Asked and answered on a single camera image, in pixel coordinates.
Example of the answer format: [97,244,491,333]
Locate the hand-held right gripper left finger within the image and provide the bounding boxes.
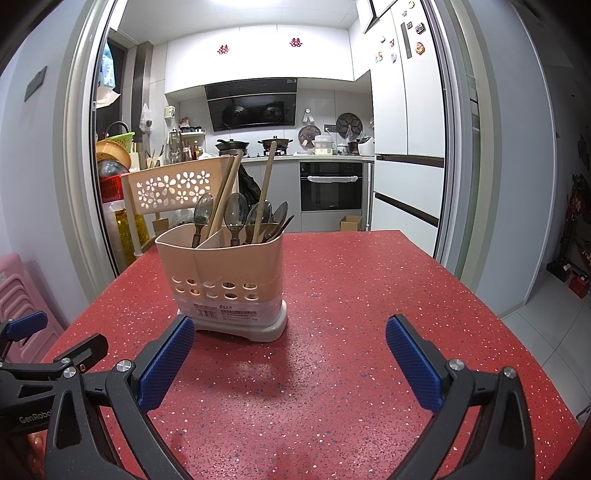
[45,315,196,480]

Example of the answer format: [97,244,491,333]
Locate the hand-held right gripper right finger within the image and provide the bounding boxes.
[386,315,537,480]

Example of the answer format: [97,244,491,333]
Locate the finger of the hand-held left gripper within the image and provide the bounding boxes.
[0,311,49,345]
[0,333,110,385]

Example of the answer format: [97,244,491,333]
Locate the beige plastic utensil holder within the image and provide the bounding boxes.
[154,224,288,343]

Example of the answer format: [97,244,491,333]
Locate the pink plastic stool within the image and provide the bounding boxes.
[0,253,66,366]

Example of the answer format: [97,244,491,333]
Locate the yellow cooking oil bottle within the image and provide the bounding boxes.
[111,200,149,260]

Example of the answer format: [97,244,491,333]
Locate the red plastic basket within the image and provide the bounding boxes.
[99,173,130,202]

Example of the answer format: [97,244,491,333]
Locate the steel bowl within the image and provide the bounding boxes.
[97,159,128,179]

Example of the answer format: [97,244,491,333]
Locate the beige flower-cutout storage cart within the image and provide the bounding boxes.
[121,156,241,257]

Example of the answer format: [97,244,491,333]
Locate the yellow plastic basin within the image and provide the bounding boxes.
[95,140,133,169]

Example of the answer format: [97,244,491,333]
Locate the black plastic bag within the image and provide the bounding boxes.
[238,164,262,209]

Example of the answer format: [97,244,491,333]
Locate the built-in black oven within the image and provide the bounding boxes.
[299,161,365,213]

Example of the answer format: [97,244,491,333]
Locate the green plastic basket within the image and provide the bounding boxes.
[96,132,136,149]

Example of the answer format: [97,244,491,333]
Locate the white spice rack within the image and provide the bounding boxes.
[178,124,208,162]

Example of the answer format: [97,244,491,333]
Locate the red hanging ornament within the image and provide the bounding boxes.
[564,172,591,260]

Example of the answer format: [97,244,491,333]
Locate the gas stove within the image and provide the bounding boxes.
[215,150,294,158]

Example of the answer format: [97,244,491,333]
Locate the black wok with lid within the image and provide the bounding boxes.
[257,135,294,151]

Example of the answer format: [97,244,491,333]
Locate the white refrigerator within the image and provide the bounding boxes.
[369,0,447,257]

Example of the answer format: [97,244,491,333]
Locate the blue white hanging bag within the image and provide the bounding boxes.
[97,44,122,110]

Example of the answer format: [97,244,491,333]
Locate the black range hood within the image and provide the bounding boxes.
[204,78,298,133]

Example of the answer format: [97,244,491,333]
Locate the group of fridge magnets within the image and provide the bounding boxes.
[373,0,428,66]

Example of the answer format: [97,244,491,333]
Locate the grey sliding door frame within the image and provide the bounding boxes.
[60,0,500,288]

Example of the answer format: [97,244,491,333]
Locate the dark wall switch panel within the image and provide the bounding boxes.
[25,66,49,100]

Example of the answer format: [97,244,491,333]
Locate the white wall cabinets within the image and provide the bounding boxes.
[164,23,373,96]

